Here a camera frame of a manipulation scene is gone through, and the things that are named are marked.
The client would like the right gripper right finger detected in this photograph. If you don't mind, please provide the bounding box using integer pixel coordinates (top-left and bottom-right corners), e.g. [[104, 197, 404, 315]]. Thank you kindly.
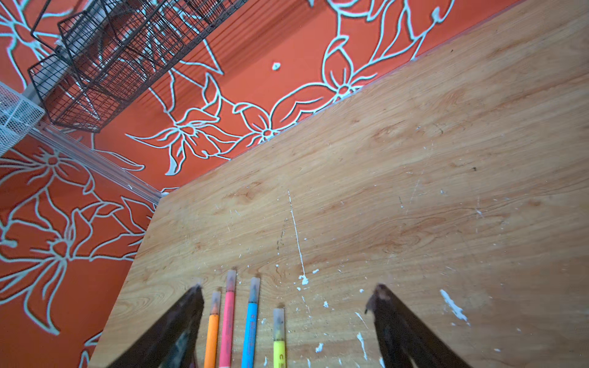
[[365, 283, 470, 367]]

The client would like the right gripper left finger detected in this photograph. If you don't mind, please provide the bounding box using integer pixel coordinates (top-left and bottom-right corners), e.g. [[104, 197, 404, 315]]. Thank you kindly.
[[110, 284, 205, 367]]

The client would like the orange marker pen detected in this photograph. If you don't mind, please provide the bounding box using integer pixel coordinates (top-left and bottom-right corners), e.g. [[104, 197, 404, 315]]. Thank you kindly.
[[203, 291, 221, 368]]

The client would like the pink marker pen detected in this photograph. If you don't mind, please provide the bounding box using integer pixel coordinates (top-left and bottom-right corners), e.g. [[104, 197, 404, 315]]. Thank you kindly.
[[219, 269, 237, 368]]

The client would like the blue marker pen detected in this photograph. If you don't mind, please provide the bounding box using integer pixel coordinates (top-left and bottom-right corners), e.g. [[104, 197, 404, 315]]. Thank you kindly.
[[241, 277, 261, 368]]

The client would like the yellow marker pen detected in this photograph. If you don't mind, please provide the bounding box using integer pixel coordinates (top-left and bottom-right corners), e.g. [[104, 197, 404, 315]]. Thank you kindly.
[[273, 308, 287, 368]]

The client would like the clear plastic bin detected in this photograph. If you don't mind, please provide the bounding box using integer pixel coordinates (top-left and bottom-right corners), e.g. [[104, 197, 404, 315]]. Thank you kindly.
[[1, 82, 46, 156]]

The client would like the black wire basket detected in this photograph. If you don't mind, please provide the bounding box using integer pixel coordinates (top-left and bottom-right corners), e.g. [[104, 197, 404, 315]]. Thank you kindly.
[[28, 1, 245, 133]]

